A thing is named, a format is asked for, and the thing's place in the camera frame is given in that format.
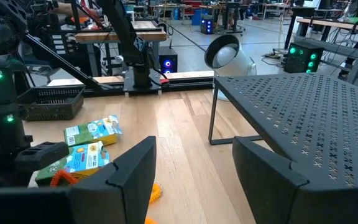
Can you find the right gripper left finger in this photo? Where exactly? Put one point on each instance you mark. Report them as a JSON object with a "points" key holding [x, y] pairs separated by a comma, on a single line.
{"points": [[73, 205]]}

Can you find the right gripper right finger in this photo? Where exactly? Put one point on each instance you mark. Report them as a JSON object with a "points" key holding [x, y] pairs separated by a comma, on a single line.
{"points": [[275, 193]]}

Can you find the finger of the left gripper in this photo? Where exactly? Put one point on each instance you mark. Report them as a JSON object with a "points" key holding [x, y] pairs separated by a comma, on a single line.
{"points": [[42, 155]]}

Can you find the blue green crayon box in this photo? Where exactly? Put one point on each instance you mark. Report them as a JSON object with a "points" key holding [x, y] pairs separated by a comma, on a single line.
{"points": [[92, 130], [82, 158]]}

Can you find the black plastic basket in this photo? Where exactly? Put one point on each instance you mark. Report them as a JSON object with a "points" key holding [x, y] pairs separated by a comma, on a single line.
{"points": [[51, 105]]}

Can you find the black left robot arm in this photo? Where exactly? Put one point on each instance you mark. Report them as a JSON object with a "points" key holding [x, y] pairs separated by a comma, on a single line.
{"points": [[123, 31]]}

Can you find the person's forearm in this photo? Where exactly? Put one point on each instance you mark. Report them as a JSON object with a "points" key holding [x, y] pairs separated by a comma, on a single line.
{"points": [[70, 7]]}

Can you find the long wooden desk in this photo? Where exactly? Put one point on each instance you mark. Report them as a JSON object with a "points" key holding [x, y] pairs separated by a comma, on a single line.
{"points": [[337, 25]]}

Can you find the black perforated metal riser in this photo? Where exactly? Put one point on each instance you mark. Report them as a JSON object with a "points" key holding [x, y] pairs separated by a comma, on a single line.
{"points": [[306, 109]]}

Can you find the black box green lights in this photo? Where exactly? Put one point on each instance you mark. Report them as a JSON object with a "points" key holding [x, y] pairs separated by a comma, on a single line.
{"points": [[303, 57]]}

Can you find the black computer blue light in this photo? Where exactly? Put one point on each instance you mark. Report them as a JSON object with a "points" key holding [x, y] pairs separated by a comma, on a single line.
{"points": [[207, 26], [168, 60]]}

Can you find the wooden workbench black frame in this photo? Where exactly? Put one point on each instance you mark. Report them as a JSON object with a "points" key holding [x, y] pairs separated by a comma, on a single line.
{"points": [[120, 36]]}

